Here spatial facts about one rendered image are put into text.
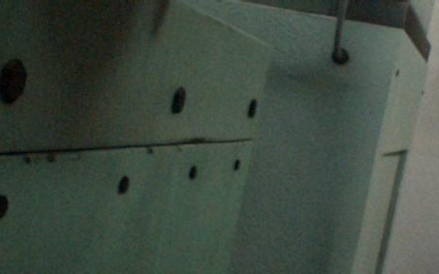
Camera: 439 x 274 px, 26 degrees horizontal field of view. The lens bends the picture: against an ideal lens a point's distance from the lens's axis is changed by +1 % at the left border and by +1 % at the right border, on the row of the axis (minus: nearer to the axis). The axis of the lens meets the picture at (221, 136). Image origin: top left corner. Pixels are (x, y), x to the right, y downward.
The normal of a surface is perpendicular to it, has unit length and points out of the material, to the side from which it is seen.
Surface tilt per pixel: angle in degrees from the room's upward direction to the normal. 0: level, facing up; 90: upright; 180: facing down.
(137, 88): 90
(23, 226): 90
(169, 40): 90
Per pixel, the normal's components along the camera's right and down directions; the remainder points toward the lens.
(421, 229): -0.26, 0.00
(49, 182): 0.96, 0.20
